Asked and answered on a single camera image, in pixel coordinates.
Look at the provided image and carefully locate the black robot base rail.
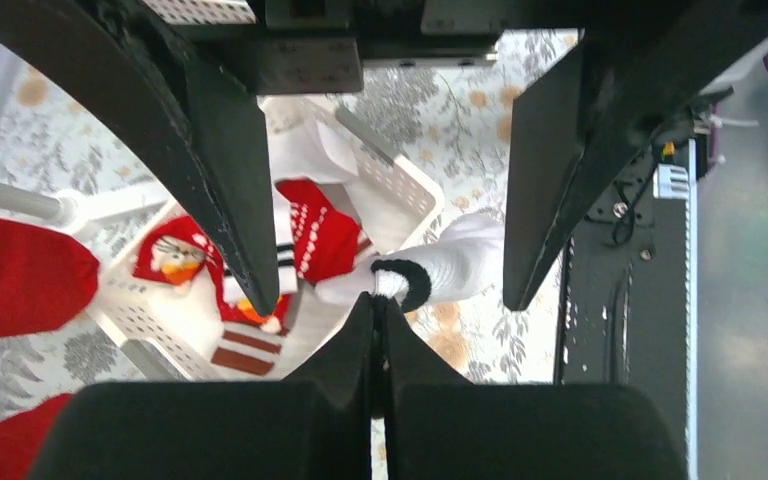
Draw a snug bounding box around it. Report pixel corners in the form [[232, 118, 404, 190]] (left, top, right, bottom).
[[554, 140, 699, 479]]

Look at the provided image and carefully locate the floral patterned table mat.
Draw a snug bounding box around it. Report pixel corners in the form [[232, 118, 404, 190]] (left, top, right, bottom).
[[0, 32, 576, 420]]

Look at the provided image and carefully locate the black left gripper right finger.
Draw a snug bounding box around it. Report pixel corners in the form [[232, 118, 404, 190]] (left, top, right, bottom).
[[502, 1, 768, 311]]

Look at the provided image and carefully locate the red dotted sock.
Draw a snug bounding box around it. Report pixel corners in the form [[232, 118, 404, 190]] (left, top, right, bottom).
[[277, 180, 376, 285]]

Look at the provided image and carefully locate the silver drying rack frame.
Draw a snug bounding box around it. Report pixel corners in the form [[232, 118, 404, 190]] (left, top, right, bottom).
[[0, 98, 404, 238]]

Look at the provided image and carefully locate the red white hanging sock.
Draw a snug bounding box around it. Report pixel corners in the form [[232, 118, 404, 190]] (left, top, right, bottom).
[[0, 219, 100, 338]]

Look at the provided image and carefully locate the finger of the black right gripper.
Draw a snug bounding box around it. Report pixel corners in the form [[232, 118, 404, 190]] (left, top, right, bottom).
[[381, 300, 687, 479], [29, 293, 375, 479]]

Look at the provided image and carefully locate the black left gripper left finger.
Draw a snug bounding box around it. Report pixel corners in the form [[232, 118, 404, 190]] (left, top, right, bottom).
[[0, 1, 279, 315]]

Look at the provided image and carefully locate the brown striped sock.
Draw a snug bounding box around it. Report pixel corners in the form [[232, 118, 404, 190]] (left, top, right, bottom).
[[210, 322, 285, 377]]

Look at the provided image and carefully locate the red santa sock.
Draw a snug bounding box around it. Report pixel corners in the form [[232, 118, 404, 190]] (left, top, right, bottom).
[[132, 213, 298, 334]]

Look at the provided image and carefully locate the white sock basket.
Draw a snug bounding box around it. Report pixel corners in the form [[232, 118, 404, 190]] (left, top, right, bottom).
[[87, 96, 444, 381]]

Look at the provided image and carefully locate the white sock with black stripes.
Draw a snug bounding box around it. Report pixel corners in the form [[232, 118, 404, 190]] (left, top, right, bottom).
[[315, 213, 504, 313]]

